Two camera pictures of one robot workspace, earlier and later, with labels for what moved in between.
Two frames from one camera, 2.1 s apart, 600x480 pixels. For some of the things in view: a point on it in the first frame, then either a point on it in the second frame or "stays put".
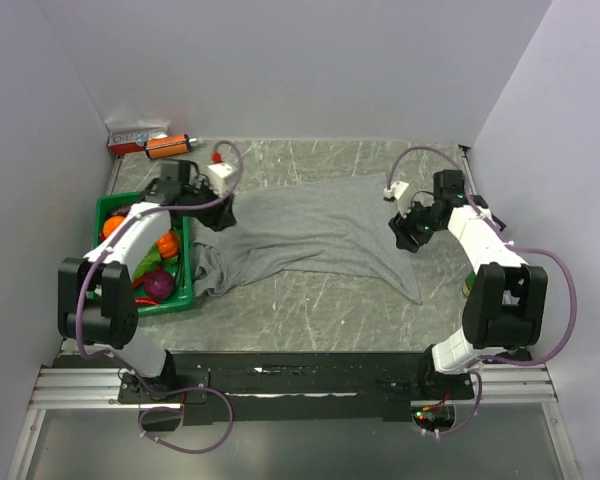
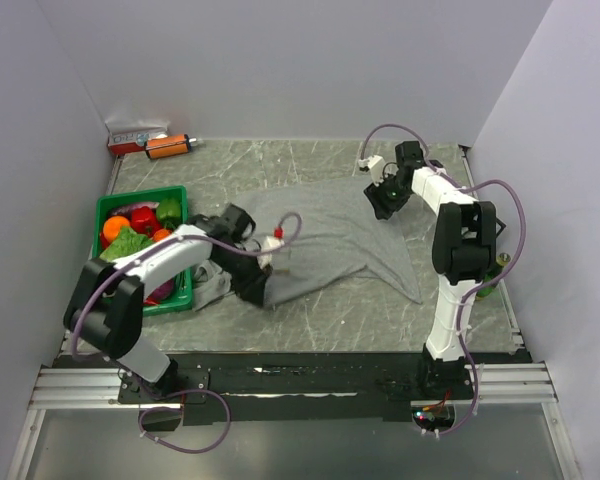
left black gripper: (222, 215) → (252, 285)
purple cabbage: (158, 285) stays put
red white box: (129, 136) stays put
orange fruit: (111, 224) stays put
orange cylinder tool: (167, 145) stays put
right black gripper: (401, 227) → (376, 194)
